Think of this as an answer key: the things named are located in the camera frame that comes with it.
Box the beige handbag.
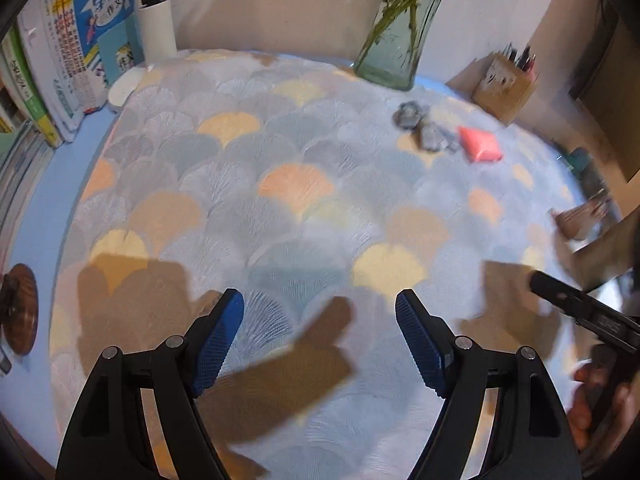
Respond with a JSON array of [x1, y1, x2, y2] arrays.
[[552, 195, 618, 241]]

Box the green glass vase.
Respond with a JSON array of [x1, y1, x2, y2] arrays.
[[352, 0, 463, 92]]

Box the round wooden coaster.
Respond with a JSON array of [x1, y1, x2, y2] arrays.
[[0, 263, 39, 356]]

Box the green plant stems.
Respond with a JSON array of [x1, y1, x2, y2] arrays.
[[357, 0, 451, 76]]

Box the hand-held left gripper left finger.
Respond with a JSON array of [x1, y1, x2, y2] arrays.
[[55, 287, 246, 480]]

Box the green grey object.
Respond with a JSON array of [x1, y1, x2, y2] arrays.
[[567, 147, 606, 181]]

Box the bunch of pens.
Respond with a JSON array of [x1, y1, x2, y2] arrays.
[[500, 42, 538, 78]]

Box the person's right hand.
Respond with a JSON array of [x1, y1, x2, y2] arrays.
[[567, 360, 637, 451]]

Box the small teal book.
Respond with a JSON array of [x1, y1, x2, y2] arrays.
[[97, 25, 143, 86]]

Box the crumpled grey foil pieces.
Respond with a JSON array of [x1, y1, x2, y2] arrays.
[[395, 101, 461, 153]]

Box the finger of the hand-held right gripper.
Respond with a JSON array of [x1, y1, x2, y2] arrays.
[[529, 270, 598, 318]]

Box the person's right forearm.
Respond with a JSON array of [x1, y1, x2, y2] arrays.
[[572, 210, 640, 293]]

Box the green spine book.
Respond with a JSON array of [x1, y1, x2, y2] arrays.
[[0, 25, 53, 148]]

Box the pink packet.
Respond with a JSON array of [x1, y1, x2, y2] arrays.
[[458, 126, 502, 164]]

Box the white desk lamp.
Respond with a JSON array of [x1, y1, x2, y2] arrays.
[[108, 0, 177, 113]]

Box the wooden pen holder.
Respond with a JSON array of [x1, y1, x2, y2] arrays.
[[472, 51, 538, 126]]

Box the fan print tablecloth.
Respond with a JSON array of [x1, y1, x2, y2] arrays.
[[47, 49, 621, 480]]

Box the blue cover workbook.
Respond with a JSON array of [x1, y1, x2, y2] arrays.
[[65, 0, 146, 126]]

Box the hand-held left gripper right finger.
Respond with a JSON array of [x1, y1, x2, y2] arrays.
[[395, 289, 585, 480]]

